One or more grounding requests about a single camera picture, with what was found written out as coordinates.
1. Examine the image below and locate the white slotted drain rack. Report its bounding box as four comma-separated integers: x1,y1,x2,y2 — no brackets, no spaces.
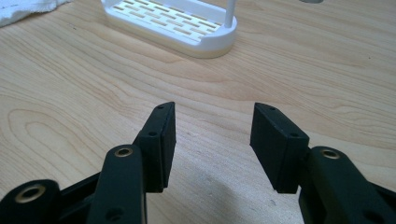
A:
100,0,238,60

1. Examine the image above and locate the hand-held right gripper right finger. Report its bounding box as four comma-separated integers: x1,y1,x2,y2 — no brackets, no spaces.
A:
249,102,396,224

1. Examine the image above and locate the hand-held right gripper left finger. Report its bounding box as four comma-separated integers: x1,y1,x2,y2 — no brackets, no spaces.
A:
86,101,177,224

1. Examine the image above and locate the white cloth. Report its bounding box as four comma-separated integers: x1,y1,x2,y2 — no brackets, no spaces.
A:
0,0,73,28

